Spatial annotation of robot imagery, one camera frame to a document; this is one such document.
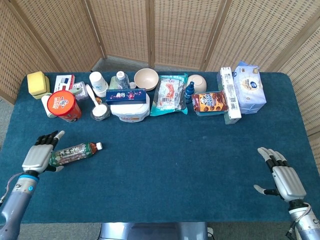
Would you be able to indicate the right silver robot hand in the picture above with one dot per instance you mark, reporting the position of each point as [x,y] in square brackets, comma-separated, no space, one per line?
[287,180]

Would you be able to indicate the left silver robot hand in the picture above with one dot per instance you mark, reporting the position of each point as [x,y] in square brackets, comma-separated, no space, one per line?
[37,156]

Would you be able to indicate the green tea bottle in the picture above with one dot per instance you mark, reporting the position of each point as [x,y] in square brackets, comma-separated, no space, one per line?
[75,153]

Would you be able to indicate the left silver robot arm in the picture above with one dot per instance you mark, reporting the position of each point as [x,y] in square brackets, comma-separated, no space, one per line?
[15,200]

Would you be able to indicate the red instant noodle cup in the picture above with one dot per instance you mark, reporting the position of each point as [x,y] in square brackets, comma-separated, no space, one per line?
[63,105]

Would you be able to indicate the yellow sponge block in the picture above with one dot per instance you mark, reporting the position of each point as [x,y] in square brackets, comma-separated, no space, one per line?
[37,83]

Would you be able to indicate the small jar white lid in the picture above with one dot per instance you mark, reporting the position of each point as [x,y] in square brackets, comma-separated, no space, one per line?
[100,111]

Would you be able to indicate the white red blue carton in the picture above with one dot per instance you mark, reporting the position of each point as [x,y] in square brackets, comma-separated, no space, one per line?
[63,82]

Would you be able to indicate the small clear plastic box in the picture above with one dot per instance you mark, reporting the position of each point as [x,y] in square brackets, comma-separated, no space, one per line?
[82,91]

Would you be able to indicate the pale green box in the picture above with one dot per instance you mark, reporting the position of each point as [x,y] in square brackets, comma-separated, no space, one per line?
[231,121]

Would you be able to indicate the white plastic spoon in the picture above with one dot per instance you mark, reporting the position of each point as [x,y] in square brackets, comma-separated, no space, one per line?
[91,95]

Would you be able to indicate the stack of white paper cups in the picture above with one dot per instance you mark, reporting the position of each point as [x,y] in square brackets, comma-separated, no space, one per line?
[98,82]

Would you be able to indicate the white blue tissue pack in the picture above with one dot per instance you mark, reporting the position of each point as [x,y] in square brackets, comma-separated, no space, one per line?
[250,87]

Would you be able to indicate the clear glass food container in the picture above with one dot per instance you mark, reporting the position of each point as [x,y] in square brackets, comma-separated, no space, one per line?
[210,113]

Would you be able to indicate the white wet wipes tub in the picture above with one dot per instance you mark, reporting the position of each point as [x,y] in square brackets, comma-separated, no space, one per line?
[130,111]

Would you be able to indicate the long white carton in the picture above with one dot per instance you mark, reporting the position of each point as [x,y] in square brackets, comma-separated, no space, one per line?
[230,92]

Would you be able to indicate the long dark blue box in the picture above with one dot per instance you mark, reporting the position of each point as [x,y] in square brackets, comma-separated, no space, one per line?
[126,96]

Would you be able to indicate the brown cookie packet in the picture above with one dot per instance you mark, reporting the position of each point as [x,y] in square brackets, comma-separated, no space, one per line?
[210,101]

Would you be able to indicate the clear water bottle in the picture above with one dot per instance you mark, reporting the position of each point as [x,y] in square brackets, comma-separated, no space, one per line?
[120,79]

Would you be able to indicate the small white cap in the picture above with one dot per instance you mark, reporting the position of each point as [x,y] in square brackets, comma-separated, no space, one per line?
[132,85]

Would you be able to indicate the dark blue table cloth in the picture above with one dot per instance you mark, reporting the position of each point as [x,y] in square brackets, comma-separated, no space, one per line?
[162,162]

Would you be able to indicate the beige bowl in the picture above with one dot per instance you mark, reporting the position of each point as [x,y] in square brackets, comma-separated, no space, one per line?
[146,78]
[199,82]

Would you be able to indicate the blue spray bottle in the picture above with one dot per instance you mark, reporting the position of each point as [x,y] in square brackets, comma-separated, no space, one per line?
[189,91]

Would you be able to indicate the silver robot torso base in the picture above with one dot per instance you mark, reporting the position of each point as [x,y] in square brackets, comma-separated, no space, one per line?
[155,231]

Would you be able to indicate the teal snack packet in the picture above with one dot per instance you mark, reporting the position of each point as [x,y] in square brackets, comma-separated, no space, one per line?
[170,95]

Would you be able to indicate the woven rattan folding screen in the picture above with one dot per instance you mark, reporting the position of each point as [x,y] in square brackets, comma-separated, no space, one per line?
[182,32]

